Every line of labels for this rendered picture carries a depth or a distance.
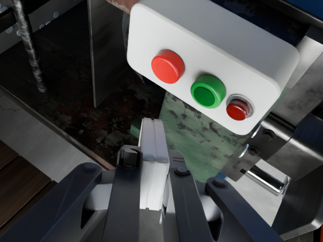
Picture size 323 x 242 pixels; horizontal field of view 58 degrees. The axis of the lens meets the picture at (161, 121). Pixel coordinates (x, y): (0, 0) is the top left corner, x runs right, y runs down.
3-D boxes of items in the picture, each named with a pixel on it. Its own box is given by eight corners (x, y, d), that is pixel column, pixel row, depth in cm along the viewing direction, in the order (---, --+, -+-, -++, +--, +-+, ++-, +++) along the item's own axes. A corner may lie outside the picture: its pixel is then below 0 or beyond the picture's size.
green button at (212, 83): (186, 97, 25) (213, 114, 25) (194, 76, 23) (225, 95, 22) (192, 89, 26) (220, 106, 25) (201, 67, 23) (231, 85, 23)
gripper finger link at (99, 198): (134, 217, 14) (70, 210, 13) (137, 167, 19) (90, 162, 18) (139, 189, 13) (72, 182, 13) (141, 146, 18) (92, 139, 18)
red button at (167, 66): (148, 73, 26) (174, 90, 25) (152, 51, 23) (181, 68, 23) (155, 66, 26) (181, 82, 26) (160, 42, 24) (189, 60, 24)
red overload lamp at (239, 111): (217, 113, 24) (242, 129, 24) (227, 96, 22) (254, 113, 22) (223, 105, 25) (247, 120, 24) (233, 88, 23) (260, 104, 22)
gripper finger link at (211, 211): (169, 192, 13) (232, 199, 14) (163, 148, 18) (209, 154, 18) (164, 219, 14) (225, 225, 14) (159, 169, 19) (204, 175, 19)
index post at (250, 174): (242, 175, 69) (279, 199, 67) (247, 170, 66) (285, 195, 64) (247, 166, 70) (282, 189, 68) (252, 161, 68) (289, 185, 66)
